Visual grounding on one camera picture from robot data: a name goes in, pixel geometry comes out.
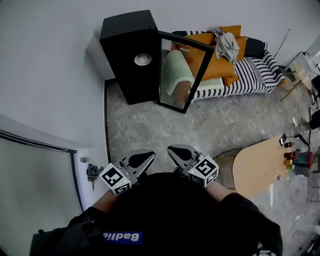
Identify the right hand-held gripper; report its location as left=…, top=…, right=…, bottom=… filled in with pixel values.
left=167, top=144, right=220, bottom=188

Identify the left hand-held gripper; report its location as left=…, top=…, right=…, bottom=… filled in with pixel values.
left=99, top=149, right=156, bottom=196

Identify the white plate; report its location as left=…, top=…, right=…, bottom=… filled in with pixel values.
left=133, top=53, right=153, bottom=67

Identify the black cabinet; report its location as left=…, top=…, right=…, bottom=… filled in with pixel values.
left=99, top=9, right=161, bottom=106

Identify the person's right forearm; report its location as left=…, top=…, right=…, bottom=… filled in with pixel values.
left=204, top=181, right=233, bottom=205

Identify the person's left forearm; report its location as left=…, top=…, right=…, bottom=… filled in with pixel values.
left=91, top=188, right=120, bottom=214

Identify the black framed glass door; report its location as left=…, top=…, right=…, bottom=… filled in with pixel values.
left=157, top=30, right=216, bottom=115

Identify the bunch of keys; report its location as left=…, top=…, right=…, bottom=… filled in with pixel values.
left=85, top=162, right=105, bottom=192

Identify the person's black clothing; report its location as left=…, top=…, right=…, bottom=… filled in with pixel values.
left=29, top=171, right=284, bottom=256

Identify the orange cushion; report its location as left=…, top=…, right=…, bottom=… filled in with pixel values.
left=219, top=24, right=243, bottom=36
left=234, top=36, right=248, bottom=62
left=183, top=32, right=217, bottom=51
left=189, top=46, right=241, bottom=87
left=171, top=80, right=194, bottom=106

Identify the wooden table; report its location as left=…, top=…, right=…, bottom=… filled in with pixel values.
left=232, top=136, right=297, bottom=198

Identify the pale green blanket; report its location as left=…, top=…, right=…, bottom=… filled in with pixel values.
left=198, top=77, right=224, bottom=89

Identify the green knitted pillow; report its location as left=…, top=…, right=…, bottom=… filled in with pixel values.
left=161, top=49, right=196, bottom=96

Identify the black white striped sofa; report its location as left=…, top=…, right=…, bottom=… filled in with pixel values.
left=171, top=30, right=286, bottom=99

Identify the white door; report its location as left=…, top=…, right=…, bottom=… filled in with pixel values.
left=0, top=129, right=85, bottom=256

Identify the grey crumpled cloth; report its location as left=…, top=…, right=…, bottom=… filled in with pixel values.
left=212, top=27, right=241, bottom=65

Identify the teal and red device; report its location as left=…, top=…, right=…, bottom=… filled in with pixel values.
left=293, top=149, right=315, bottom=169

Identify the black white-trimmed pillow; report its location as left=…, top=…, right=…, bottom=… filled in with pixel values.
left=244, top=37, right=269, bottom=60

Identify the thin metal rod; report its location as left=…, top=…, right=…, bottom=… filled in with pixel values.
left=273, top=28, right=292, bottom=60

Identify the white cabinet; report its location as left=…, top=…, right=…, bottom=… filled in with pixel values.
left=284, top=34, right=320, bottom=83

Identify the black floor cable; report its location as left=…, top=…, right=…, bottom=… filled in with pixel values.
left=212, top=129, right=272, bottom=161

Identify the black hanging cable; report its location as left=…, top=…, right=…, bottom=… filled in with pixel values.
left=307, top=98, right=314, bottom=151

